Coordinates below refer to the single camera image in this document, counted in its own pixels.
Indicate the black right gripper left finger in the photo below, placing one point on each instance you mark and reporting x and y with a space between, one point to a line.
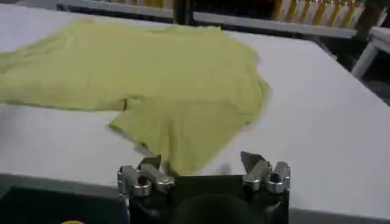
143 179

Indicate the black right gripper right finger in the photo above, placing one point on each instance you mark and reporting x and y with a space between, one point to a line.
268 176

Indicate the yellow-green t-shirt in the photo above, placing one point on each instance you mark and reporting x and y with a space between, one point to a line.
158 88

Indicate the shelf rack with yellow goods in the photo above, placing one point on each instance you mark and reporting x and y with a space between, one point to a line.
243 15

